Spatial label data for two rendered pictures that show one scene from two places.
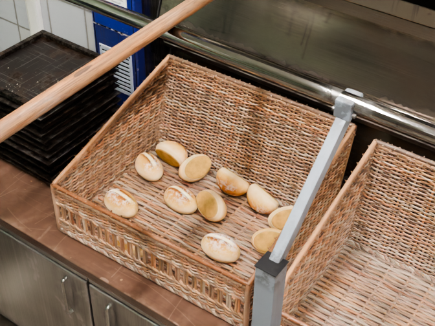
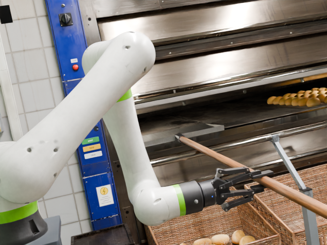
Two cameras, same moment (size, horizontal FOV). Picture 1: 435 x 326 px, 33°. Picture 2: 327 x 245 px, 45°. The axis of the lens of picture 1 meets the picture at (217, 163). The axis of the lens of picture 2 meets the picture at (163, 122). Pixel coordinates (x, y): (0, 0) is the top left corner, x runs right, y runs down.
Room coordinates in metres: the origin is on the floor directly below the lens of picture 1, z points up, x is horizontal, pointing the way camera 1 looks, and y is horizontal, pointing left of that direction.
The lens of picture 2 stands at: (0.11, 1.49, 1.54)
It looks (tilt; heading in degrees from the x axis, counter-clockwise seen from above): 7 degrees down; 313
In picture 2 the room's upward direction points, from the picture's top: 10 degrees counter-clockwise
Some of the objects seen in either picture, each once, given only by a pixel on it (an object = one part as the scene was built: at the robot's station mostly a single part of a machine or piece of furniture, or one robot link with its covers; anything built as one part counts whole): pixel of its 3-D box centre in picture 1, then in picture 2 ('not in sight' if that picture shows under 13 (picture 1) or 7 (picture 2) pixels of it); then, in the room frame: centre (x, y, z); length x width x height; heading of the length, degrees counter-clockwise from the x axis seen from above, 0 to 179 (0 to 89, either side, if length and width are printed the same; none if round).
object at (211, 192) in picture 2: not in sight; (214, 191); (0.81, 0.58, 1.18); 0.09 x 0.07 x 0.08; 55
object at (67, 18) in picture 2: not in sight; (64, 14); (1.76, 0.30, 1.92); 0.06 x 0.04 x 0.11; 55
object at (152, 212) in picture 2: not in sight; (157, 204); (0.91, 0.72, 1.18); 0.14 x 0.13 x 0.11; 55
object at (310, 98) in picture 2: not in sight; (314, 96); (1.24, -1.32, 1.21); 0.61 x 0.48 x 0.06; 145
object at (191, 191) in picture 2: not in sight; (190, 197); (0.85, 0.64, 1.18); 0.12 x 0.06 x 0.09; 145
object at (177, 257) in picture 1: (203, 178); (207, 235); (1.33, 0.03, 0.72); 0.56 x 0.49 x 0.28; 57
